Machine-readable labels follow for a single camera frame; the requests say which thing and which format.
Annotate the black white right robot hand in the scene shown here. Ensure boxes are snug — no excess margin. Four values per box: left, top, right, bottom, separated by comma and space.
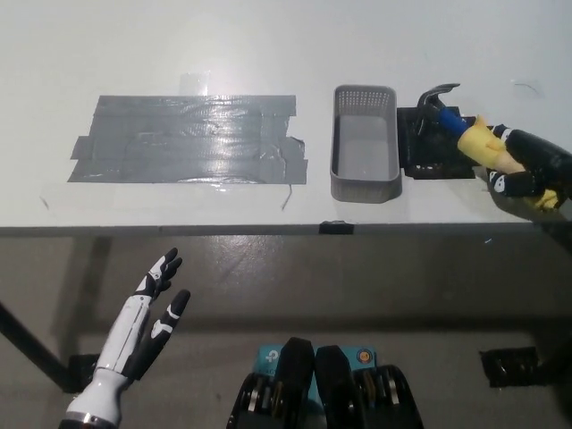
486, 124, 572, 211

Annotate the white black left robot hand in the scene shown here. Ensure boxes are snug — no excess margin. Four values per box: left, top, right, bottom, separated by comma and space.
94, 248, 192, 384

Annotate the blue hammer with yellow wrap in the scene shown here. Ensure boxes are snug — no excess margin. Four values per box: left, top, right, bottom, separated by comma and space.
413, 82, 559, 211

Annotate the black table leg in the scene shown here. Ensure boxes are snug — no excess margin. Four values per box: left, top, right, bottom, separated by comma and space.
0, 299, 75, 394

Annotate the grey plastic basket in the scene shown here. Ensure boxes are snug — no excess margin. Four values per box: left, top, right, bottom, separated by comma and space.
329, 84, 402, 205

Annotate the grey duct tape patch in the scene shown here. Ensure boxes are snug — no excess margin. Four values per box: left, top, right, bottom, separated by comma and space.
66, 93, 309, 185

